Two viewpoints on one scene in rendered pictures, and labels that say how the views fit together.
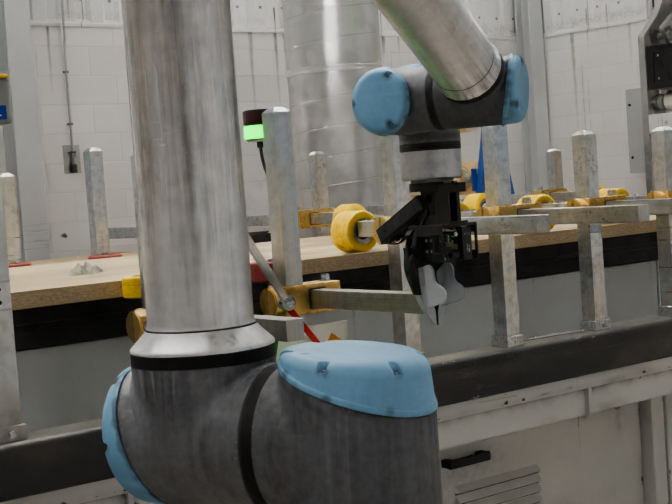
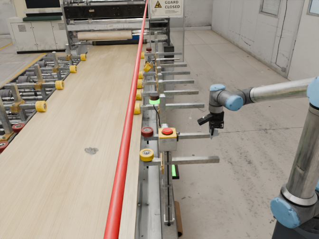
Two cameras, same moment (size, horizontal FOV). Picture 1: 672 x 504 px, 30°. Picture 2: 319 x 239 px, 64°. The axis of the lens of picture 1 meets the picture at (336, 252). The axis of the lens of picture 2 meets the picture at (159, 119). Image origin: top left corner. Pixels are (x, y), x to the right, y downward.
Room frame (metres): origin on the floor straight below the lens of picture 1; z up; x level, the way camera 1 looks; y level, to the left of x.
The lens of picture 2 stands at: (1.30, 1.21, 1.76)
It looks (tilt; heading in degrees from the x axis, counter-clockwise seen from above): 29 degrees down; 306
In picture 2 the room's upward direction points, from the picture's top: 2 degrees counter-clockwise
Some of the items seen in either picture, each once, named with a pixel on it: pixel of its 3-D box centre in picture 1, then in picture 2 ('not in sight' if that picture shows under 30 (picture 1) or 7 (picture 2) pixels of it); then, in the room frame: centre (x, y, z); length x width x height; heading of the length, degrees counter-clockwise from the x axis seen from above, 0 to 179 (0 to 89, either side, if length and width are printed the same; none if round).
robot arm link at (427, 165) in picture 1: (433, 167); (215, 107); (1.85, -0.15, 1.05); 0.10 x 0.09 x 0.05; 127
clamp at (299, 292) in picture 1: (299, 298); not in sight; (2.11, 0.07, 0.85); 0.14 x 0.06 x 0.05; 127
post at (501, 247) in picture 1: (501, 247); (160, 101); (2.39, -0.32, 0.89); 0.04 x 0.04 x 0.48; 37
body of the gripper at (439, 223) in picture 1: (439, 223); (216, 119); (1.84, -0.15, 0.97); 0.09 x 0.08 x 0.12; 37
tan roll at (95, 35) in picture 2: not in sight; (118, 34); (4.09, -1.67, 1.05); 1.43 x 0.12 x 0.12; 37
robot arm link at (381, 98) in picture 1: (401, 101); (231, 100); (1.74, -0.11, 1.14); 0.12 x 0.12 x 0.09; 62
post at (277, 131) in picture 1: (286, 251); (163, 129); (2.09, 0.08, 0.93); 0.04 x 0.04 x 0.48; 37
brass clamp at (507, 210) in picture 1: (508, 218); not in sight; (2.41, -0.33, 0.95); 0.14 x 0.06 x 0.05; 127
